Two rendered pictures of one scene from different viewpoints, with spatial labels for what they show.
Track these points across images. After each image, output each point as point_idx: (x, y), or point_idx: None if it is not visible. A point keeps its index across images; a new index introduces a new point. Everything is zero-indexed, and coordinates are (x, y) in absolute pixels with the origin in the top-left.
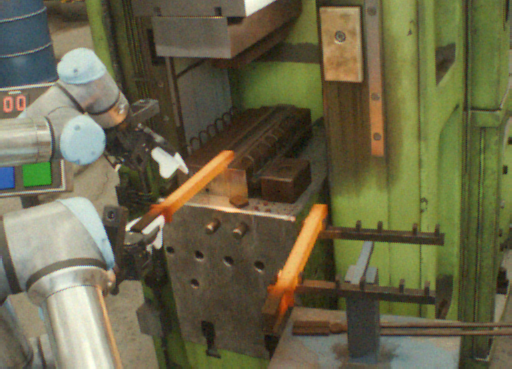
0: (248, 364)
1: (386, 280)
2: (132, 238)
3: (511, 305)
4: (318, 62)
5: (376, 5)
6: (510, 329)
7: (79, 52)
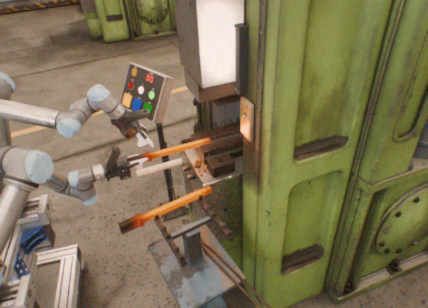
0: None
1: (255, 232)
2: (122, 163)
3: (394, 282)
4: None
5: (259, 108)
6: (377, 294)
7: (97, 87)
